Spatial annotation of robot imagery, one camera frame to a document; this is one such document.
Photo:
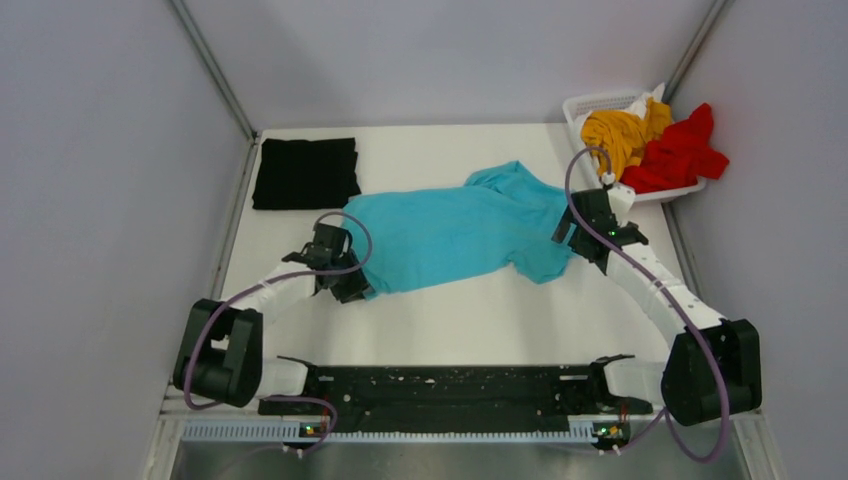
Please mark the white cloth in basket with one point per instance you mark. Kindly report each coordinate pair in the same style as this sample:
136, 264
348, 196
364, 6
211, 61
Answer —
640, 106

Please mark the cyan t shirt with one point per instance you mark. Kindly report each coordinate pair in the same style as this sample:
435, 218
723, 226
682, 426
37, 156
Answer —
501, 216

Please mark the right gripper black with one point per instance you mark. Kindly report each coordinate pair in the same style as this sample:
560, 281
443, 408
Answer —
563, 228

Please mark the yellow t shirt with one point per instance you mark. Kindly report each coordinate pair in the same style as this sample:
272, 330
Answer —
624, 136

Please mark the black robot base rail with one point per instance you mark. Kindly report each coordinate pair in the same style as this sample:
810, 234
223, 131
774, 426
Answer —
456, 399

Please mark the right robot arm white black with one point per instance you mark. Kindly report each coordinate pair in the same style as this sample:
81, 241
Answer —
714, 364

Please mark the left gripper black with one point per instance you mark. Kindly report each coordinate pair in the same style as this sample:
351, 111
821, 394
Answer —
353, 291

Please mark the white plastic basket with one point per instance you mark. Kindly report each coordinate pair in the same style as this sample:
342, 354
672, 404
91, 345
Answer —
577, 110

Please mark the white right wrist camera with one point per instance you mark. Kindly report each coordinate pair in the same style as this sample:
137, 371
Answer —
621, 197

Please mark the folded black t shirt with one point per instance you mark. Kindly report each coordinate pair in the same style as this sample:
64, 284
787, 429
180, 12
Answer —
306, 174

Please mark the red t shirt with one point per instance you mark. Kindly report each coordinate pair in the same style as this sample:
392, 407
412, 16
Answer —
680, 157

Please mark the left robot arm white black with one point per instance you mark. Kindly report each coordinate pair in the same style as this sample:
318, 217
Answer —
221, 360

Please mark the white slotted cable duct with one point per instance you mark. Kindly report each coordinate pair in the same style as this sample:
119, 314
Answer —
306, 433

